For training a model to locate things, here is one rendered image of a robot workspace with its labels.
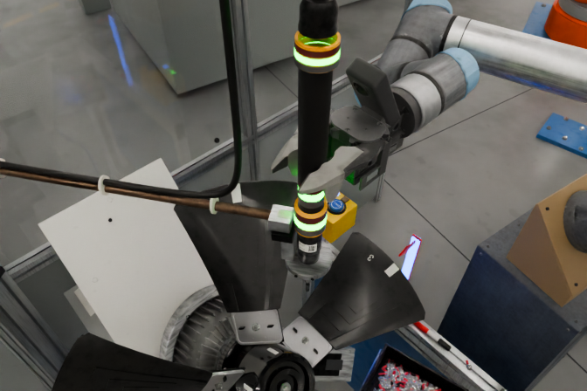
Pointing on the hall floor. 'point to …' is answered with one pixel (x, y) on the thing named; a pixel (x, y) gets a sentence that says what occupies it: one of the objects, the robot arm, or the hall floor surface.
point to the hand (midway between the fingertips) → (293, 171)
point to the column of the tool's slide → (29, 333)
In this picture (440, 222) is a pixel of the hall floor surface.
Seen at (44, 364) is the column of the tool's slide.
